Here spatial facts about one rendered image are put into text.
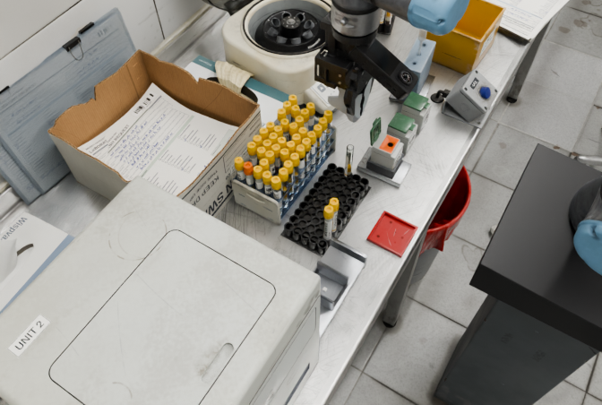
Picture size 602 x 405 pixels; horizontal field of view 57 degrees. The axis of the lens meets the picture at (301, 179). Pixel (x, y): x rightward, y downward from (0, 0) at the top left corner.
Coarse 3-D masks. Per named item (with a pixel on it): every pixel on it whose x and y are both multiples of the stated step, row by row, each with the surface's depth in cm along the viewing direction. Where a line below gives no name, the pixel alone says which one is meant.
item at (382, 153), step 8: (384, 136) 102; (392, 136) 102; (376, 144) 101; (384, 144) 101; (392, 144) 101; (400, 144) 102; (376, 152) 101; (384, 152) 100; (392, 152) 100; (400, 152) 103; (376, 160) 103; (384, 160) 102; (392, 160) 100; (392, 168) 102
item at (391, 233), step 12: (384, 216) 101; (396, 216) 100; (384, 228) 99; (396, 228) 99; (408, 228) 99; (372, 240) 97; (384, 240) 98; (396, 240) 98; (408, 240) 97; (396, 252) 96
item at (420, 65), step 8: (416, 40) 114; (416, 48) 112; (424, 48) 112; (432, 48) 112; (408, 56) 111; (416, 56) 111; (424, 56) 111; (432, 56) 116; (408, 64) 110; (416, 64) 110; (424, 64) 110; (416, 72) 109; (424, 72) 112; (424, 80) 117; (432, 80) 120; (416, 88) 112; (424, 88) 118; (392, 96) 117; (424, 96) 117
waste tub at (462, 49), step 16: (480, 0) 121; (464, 16) 127; (480, 16) 124; (496, 16) 122; (464, 32) 129; (480, 32) 127; (496, 32) 124; (448, 48) 119; (464, 48) 117; (480, 48) 117; (448, 64) 122; (464, 64) 120
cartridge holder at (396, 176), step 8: (368, 152) 108; (360, 160) 107; (368, 160) 104; (400, 160) 104; (360, 168) 106; (368, 168) 105; (376, 168) 104; (384, 168) 103; (400, 168) 105; (408, 168) 105; (376, 176) 105; (384, 176) 104; (392, 176) 103; (400, 176) 104; (392, 184) 104; (400, 184) 103
